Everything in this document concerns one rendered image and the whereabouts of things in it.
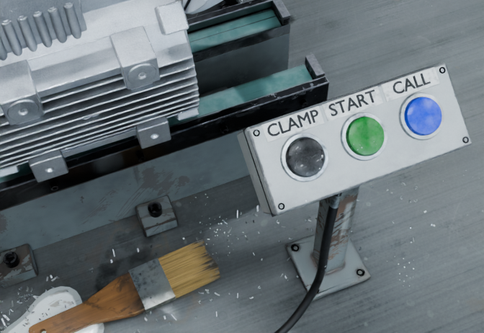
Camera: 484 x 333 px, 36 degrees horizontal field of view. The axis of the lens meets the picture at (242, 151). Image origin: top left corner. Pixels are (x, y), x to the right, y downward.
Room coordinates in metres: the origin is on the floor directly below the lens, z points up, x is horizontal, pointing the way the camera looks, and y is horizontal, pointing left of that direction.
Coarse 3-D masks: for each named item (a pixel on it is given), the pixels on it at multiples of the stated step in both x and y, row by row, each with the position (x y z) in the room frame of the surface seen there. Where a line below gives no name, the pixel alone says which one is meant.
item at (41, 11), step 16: (0, 0) 0.41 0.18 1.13; (16, 0) 0.42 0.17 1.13; (32, 0) 0.42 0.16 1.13; (48, 0) 0.42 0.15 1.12; (64, 0) 0.43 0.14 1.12; (0, 16) 0.41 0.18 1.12; (16, 16) 0.41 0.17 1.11; (32, 16) 0.42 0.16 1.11; (48, 16) 0.42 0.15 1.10; (64, 16) 0.43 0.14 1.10; (80, 16) 0.43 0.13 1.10; (0, 32) 0.41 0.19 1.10; (16, 32) 0.41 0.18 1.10; (32, 32) 0.42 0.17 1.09; (48, 32) 0.42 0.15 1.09; (64, 32) 0.42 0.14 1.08; (80, 32) 0.43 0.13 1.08; (0, 48) 0.41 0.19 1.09; (16, 48) 0.41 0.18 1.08; (32, 48) 0.41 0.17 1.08
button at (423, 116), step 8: (408, 104) 0.34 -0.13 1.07; (416, 104) 0.34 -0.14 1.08; (424, 104) 0.34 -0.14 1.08; (432, 104) 0.34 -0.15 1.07; (408, 112) 0.34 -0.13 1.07; (416, 112) 0.34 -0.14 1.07; (424, 112) 0.34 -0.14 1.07; (432, 112) 0.34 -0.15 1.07; (440, 112) 0.34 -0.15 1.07; (408, 120) 0.33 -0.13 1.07; (416, 120) 0.33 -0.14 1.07; (424, 120) 0.33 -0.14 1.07; (432, 120) 0.33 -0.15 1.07; (440, 120) 0.33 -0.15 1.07; (416, 128) 0.33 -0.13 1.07; (424, 128) 0.33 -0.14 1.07; (432, 128) 0.33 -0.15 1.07
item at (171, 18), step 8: (160, 8) 0.44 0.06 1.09; (168, 8) 0.44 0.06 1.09; (176, 8) 0.44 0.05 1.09; (160, 16) 0.44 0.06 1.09; (168, 16) 0.44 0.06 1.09; (176, 16) 0.44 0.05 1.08; (184, 16) 0.44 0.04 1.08; (160, 24) 0.44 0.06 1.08; (168, 24) 0.43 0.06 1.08; (176, 24) 0.43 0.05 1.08; (184, 24) 0.43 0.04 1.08; (168, 32) 0.43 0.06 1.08; (184, 112) 0.43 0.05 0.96; (192, 112) 0.43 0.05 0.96; (16, 168) 0.38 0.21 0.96; (0, 176) 0.37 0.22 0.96
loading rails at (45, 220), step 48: (192, 48) 0.55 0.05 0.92; (240, 48) 0.56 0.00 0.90; (288, 48) 0.58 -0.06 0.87; (240, 96) 0.48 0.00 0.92; (288, 96) 0.47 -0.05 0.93; (192, 144) 0.43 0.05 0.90; (0, 192) 0.37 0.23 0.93; (48, 192) 0.38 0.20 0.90; (96, 192) 0.40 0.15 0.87; (144, 192) 0.41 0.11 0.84; (192, 192) 0.43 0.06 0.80; (0, 240) 0.36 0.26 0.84; (48, 240) 0.38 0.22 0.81
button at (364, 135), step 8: (360, 120) 0.33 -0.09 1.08; (368, 120) 0.33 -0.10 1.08; (376, 120) 0.33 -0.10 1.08; (352, 128) 0.32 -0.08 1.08; (360, 128) 0.32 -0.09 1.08; (368, 128) 0.32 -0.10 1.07; (376, 128) 0.32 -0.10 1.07; (352, 136) 0.32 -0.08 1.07; (360, 136) 0.32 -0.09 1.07; (368, 136) 0.32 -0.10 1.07; (376, 136) 0.32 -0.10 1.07; (384, 136) 0.32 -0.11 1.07; (352, 144) 0.31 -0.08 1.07; (360, 144) 0.31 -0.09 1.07; (368, 144) 0.31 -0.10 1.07; (376, 144) 0.31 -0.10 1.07; (360, 152) 0.31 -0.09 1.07; (368, 152) 0.31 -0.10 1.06; (376, 152) 0.31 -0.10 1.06
